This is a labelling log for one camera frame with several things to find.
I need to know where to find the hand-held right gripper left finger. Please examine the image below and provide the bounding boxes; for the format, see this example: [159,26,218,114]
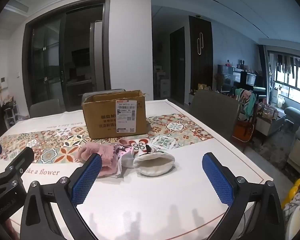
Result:
[19,153,105,240]

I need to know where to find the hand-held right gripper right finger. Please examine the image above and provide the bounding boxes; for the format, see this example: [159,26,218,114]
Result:
[202,152,287,240]

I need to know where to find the light pink ribbed sock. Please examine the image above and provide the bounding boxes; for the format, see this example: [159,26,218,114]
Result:
[96,147,118,178]

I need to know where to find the dusty pink fluffy sock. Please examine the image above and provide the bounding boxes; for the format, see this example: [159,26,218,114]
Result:
[79,141,103,165]

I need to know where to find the grey patterned sock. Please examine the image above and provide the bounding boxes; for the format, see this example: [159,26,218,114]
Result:
[119,152,136,169]

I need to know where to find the pink striped cartoon sock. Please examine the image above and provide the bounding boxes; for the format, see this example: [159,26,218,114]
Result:
[115,142,134,155]

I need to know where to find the cardboard box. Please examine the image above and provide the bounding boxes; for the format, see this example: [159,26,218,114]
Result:
[81,89,148,140]

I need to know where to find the white fleece sock black bow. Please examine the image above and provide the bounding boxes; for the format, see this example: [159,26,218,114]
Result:
[133,144,175,176]

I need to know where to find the small shoe rack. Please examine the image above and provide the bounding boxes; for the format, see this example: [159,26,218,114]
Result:
[1,95,20,128]

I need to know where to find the orange bag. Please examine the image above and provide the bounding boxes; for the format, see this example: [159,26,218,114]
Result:
[232,120,255,143]

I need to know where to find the grey dining chair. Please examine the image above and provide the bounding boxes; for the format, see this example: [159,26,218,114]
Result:
[81,88,127,103]
[29,99,62,118]
[190,89,241,143]

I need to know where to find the floral tile printed tablecloth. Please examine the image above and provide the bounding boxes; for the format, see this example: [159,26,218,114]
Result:
[0,99,274,240]

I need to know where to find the yellow plastic toy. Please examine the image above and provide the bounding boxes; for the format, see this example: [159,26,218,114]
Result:
[285,179,300,207]

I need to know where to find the grey coffee table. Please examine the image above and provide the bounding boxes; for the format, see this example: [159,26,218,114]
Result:
[255,107,287,137]

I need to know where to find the black piano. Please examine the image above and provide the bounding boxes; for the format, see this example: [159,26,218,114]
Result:
[234,70,267,98]

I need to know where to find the glass display cabinet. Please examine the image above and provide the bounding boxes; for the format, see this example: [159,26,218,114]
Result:
[217,64,242,93]

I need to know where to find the dark sliding glass door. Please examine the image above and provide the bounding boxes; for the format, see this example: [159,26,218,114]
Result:
[22,0,111,113]

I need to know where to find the stacked white storage boxes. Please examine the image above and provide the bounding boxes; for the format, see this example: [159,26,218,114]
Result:
[154,65,170,99]

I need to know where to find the large window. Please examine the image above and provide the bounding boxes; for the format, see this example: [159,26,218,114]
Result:
[266,50,300,105]

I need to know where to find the dark hallway door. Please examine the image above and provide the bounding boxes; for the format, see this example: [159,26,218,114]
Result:
[169,27,186,105]

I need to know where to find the silver refrigerator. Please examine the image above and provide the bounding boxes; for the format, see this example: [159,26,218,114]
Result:
[89,20,105,92]

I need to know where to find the row of hanging dark clothes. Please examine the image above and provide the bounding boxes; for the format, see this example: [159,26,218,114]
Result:
[276,54,300,78]

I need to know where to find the dark slatted wall cabinet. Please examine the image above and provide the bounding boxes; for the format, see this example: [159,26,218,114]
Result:
[189,15,213,90]

